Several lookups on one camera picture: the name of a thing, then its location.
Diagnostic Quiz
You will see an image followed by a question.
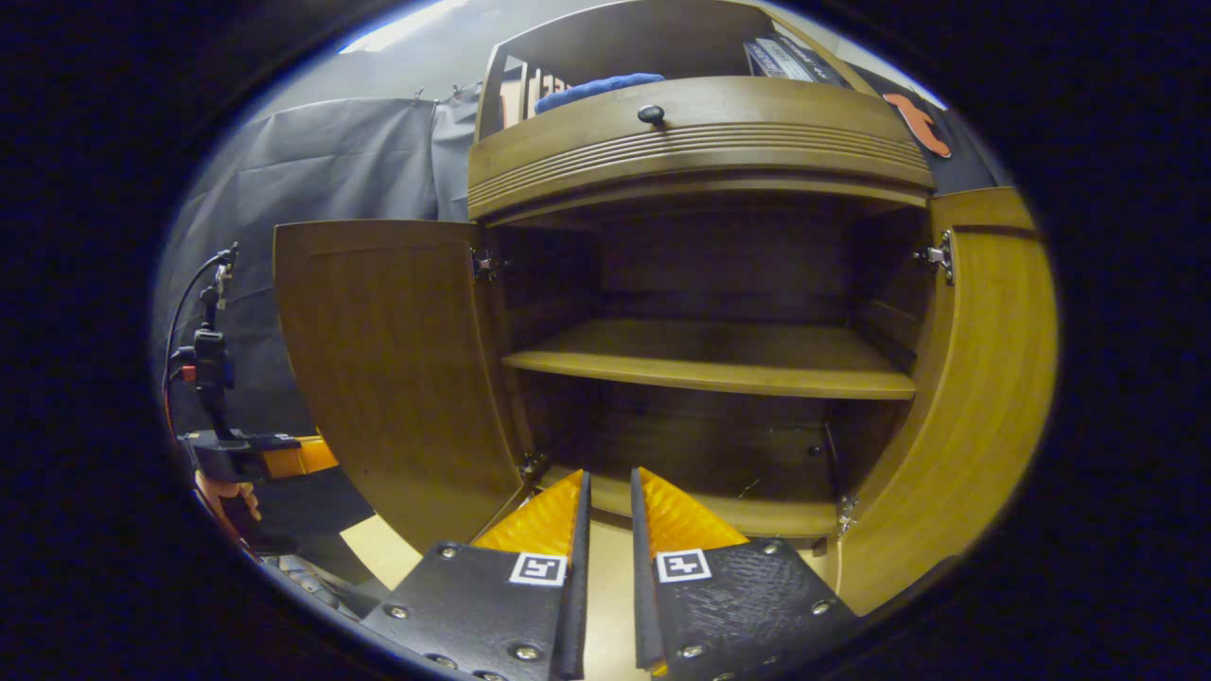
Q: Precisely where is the wooden shoe cabinet door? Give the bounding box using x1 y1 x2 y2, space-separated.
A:
836 186 1060 618
273 219 533 555

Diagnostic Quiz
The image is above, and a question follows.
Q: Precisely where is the blue book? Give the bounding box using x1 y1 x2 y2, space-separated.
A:
742 40 784 80

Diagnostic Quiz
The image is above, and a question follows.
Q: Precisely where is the grey book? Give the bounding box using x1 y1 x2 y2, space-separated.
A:
762 36 826 84

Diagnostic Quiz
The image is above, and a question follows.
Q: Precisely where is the blue folded towel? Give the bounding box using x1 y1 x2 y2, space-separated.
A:
534 73 667 115

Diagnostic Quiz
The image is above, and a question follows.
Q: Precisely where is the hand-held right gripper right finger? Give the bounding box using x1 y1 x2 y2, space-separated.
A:
630 466 864 680

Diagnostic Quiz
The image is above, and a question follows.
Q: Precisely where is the wooden double-door shoe cabinet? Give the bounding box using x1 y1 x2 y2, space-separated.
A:
466 0 957 561

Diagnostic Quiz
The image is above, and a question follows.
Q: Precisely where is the black cable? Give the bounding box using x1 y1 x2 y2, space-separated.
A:
165 244 239 384

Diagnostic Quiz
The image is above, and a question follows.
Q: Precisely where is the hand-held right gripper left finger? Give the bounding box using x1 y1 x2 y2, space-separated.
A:
361 470 593 681

